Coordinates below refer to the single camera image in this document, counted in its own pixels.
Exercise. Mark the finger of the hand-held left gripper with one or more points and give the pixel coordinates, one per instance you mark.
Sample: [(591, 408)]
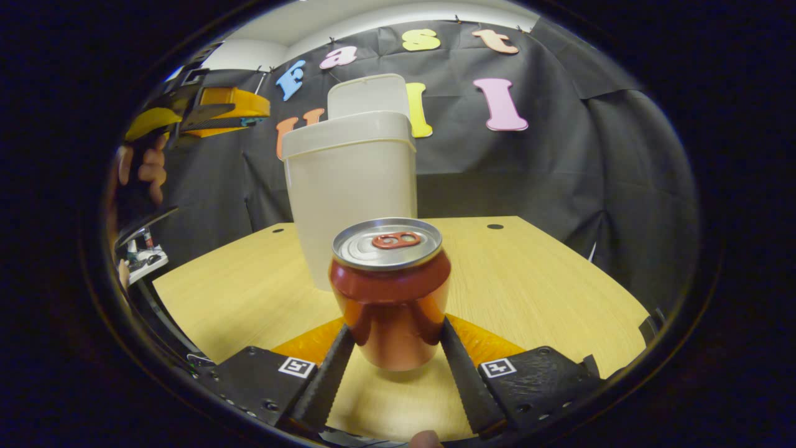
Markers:
[(149, 121), (211, 115)]

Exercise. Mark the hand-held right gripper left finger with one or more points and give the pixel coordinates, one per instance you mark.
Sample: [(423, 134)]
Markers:
[(323, 386)]

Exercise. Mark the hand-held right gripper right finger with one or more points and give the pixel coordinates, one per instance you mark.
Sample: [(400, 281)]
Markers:
[(466, 386)]

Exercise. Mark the red pop can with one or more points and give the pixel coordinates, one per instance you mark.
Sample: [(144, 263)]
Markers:
[(392, 292)]

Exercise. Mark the white desktop garbage bin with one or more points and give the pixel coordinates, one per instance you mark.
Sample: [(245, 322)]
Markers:
[(348, 186)]

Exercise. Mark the wooden desktop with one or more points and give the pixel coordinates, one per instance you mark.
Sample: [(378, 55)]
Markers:
[(528, 280)]

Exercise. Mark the small dark bottle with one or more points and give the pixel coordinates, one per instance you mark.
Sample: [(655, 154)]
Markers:
[(148, 239)]

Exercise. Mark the white side desk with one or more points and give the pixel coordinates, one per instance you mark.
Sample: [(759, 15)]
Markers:
[(149, 261)]

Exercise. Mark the black backdrop cloth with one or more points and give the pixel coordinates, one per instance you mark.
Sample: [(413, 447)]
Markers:
[(559, 155)]

